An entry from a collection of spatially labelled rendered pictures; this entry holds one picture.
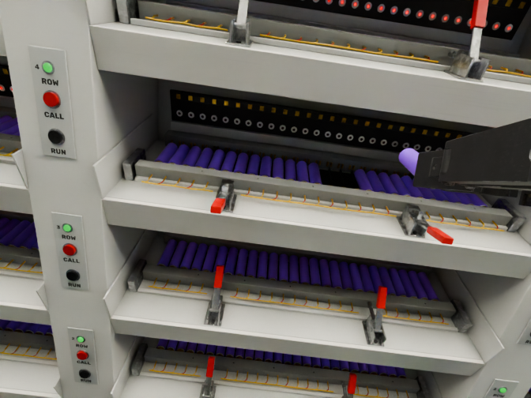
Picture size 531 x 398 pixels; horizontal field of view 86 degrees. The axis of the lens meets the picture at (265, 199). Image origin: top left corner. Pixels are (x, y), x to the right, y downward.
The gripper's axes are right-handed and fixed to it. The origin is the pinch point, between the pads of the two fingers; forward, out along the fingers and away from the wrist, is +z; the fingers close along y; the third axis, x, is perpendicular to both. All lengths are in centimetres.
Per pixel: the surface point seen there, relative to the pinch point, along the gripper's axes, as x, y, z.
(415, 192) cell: 1.7, -9.7, 23.3
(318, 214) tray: 6.8, 6.2, 18.5
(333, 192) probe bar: 3.5, 4.3, 19.6
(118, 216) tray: 10.8, 33.6, 17.4
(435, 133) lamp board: -8.9, -14.2, 28.3
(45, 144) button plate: 2.3, 41.7, 14.1
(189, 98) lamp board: -8.8, 28.9, 28.3
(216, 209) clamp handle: 6.9, 19.4, 10.0
